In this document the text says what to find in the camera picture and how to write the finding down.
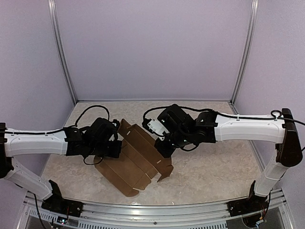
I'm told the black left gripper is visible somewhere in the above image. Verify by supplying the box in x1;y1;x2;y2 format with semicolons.
89;140;122;159

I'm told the brown cardboard box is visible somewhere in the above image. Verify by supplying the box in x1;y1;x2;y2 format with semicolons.
95;119;173;197

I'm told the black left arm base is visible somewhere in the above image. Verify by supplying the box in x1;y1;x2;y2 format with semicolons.
41;180;83;218

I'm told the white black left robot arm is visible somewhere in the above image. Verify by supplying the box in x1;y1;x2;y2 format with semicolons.
0;118;122;212

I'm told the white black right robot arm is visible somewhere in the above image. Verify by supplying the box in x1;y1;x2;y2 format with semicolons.
148;104;303;212

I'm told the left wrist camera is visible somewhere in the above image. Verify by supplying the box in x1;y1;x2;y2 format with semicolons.
112;119;120;128

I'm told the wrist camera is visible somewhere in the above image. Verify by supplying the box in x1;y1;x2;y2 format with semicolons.
142;118;169;139
112;119;120;128

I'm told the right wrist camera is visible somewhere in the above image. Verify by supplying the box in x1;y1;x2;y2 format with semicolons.
142;118;169;139

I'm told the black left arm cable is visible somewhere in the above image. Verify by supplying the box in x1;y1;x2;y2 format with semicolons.
75;104;112;166

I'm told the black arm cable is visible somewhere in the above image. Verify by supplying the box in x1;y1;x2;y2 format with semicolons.
75;104;112;166
142;106;305;153

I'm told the aluminium front rail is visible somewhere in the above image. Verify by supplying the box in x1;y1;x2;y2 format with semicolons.
19;188;294;229

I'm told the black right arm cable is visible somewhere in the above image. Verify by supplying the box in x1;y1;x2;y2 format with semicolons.
142;106;305;153

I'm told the left aluminium frame post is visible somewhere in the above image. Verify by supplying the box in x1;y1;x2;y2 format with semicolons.
48;0;78;105

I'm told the aluminium frame post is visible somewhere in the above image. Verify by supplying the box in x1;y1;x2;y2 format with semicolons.
230;0;259;106
48;0;78;105

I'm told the right aluminium frame post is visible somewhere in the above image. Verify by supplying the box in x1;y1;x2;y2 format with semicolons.
230;0;259;106

